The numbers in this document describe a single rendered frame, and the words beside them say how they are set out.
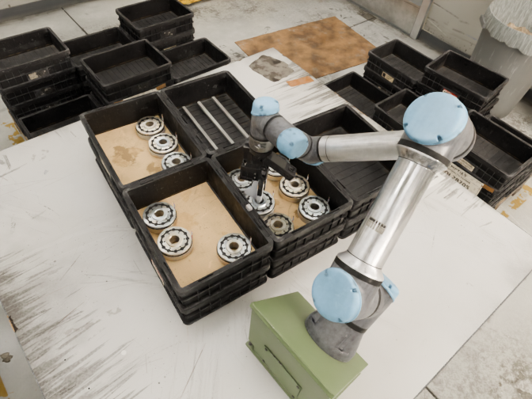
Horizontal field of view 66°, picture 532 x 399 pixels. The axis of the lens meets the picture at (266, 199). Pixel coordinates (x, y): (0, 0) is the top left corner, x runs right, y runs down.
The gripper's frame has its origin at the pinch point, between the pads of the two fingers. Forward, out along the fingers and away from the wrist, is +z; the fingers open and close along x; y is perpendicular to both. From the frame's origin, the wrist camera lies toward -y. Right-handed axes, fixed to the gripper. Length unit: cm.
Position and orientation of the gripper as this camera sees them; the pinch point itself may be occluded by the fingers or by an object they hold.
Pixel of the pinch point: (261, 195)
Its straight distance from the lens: 136.7
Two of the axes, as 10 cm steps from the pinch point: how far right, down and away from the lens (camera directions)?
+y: -9.8, -2.1, 0.7
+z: -1.0, 7.1, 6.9
